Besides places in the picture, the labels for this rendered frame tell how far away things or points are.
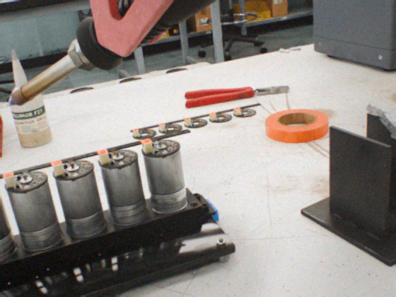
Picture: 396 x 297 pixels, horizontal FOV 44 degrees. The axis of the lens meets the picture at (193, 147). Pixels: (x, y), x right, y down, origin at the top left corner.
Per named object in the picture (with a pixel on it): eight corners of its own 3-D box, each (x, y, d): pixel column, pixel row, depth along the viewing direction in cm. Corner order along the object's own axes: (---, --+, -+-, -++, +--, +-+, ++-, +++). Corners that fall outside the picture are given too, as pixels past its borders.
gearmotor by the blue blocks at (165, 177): (194, 218, 32) (184, 148, 30) (158, 228, 32) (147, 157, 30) (182, 201, 35) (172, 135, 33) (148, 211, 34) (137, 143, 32)
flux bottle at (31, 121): (16, 149, 51) (-10, 56, 47) (25, 137, 54) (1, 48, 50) (48, 146, 51) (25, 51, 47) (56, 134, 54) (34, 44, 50)
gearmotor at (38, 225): (67, 255, 30) (48, 182, 28) (27, 267, 29) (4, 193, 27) (63, 235, 32) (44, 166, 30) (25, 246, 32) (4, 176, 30)
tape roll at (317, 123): (264, 121, 50) (263, 110, 50) (323, 117, 49) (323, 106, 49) (267, 145, 45) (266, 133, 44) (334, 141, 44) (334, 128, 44)
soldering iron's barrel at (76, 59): (15, 117, 25) (96, 65, 21) (-2, 91, 25) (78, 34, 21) (34, 107, 26) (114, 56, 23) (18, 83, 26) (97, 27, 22)
